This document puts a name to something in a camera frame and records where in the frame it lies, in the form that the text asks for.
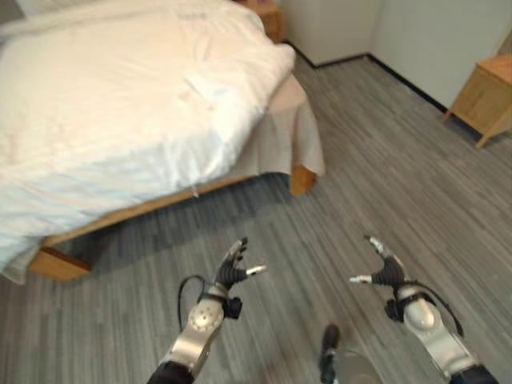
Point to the wooden nightstand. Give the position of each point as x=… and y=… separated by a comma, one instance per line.
x=270, y=19

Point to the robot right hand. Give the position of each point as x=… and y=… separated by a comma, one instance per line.
x=386, y=269

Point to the wooden bed frame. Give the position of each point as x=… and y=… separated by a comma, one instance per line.
x=160, y=208

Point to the robot leg and foot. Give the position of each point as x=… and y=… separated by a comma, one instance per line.
x=340, y=356

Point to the beige bed sheet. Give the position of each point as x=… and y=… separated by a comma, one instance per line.
x=292, y=132

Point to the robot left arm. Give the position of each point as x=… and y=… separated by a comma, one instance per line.
x=191, y=332

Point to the wooden side table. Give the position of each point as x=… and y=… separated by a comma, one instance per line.
x=482, y=100

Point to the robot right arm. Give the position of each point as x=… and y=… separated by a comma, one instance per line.
x=432, y=328

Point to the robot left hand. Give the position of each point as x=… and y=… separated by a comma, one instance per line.
x=232, y=269

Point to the white duvet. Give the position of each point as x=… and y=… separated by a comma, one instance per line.
x=120, y=112

